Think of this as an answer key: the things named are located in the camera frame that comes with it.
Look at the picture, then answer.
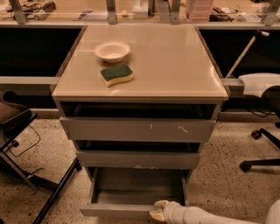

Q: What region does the white chair armrest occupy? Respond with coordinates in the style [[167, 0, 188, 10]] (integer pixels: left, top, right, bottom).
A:
[[239, 73, 280, 98]]

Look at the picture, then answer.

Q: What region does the pink stacked box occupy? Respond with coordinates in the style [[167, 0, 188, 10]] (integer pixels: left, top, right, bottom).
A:
[[185, 0, 214, 22]]

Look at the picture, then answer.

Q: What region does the black chair left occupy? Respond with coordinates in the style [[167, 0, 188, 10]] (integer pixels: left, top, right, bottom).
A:
[[0, 91, 81, 224]]

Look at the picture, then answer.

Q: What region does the green yellow sponge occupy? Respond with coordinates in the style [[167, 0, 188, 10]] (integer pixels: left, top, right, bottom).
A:
[[101, 64, 134, 87]]

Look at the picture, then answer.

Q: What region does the grey top drawer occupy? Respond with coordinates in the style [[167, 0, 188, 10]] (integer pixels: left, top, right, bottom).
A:
[[60, 116, 216, 143]]

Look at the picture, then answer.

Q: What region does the white bowl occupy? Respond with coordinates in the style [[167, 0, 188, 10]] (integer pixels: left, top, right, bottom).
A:
[[94, 41, 130, 64]]

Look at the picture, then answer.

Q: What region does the grey drawer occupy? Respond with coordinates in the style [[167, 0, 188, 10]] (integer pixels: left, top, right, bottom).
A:
[[76, 150, 200, 170], [60, 116, 216, 143], [80, 168, 188, 218]]

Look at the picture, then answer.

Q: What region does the grey drawer cabinet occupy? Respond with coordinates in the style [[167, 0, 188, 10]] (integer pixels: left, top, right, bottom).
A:
[[49, 23, 231, 182]]

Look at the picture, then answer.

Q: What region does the white stick tool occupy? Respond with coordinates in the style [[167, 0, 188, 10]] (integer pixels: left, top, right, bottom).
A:
[[226, 30, 270, 78]]

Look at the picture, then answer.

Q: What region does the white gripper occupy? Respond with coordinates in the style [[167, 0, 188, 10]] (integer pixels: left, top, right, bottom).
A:
[[150, 200, 186, 224]]

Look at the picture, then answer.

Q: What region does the grey middle drawer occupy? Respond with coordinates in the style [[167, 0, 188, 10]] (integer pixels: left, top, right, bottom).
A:
[[76, 150, 200, 170]]

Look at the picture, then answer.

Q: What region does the grey bottom drawer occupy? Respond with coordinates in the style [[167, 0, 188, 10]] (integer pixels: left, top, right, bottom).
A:
[[80, 168, 188, 218]]

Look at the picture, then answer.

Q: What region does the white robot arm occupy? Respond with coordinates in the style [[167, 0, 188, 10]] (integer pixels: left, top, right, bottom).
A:
[[150, 199, 280, 224]]

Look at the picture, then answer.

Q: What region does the black floor cable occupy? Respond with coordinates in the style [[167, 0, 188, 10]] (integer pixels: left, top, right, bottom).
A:
[[7, 124, 42, 158]]

